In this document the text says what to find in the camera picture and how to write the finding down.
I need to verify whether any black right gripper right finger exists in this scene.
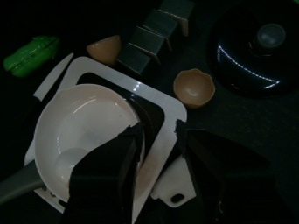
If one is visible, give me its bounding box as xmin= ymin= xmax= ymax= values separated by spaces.
xmin=174 ymin=118 xmax=299 ymax=224

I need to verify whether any black round pan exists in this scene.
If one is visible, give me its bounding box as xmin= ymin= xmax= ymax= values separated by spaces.
xmin=211 ymin=3 xmax=299 ymax=99

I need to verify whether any white kitchen scale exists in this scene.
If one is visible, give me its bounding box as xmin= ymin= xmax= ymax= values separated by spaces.
xmin=23 ymin=56 xmax=188 ymax=224

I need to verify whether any white flat plastic strip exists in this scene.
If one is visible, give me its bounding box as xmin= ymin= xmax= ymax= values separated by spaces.
xmin=32 ymin=52 xmax=75 ymax=100

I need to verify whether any brown eggshell half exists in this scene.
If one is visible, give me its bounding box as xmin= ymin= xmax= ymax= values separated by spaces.
xmin=172 ymin=68 xmax=216 ymax=109
xmin=85 ymin=34 xmax=123 ymax=67

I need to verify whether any dark grey stepped rack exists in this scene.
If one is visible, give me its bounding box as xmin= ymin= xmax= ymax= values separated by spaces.
xmin=116 ymin=0 xmax=196 ymax=75

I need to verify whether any white toy detergent bottle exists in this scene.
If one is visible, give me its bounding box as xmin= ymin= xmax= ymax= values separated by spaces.
xmin=151 ymin=154 xmax=198 ymax=208

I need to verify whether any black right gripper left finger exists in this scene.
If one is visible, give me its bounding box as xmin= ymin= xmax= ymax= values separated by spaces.
xmin=61 ymin=122 xmax=144 ymax=224

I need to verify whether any white bowl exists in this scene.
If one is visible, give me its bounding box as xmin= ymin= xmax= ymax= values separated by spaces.
xmin=0 ymin=83 xmax=146 ymax=205

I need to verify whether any green toy pepper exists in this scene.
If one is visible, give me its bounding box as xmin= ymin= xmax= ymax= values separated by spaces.
xmin=3 ymin=35 xmax=61 ymax=78

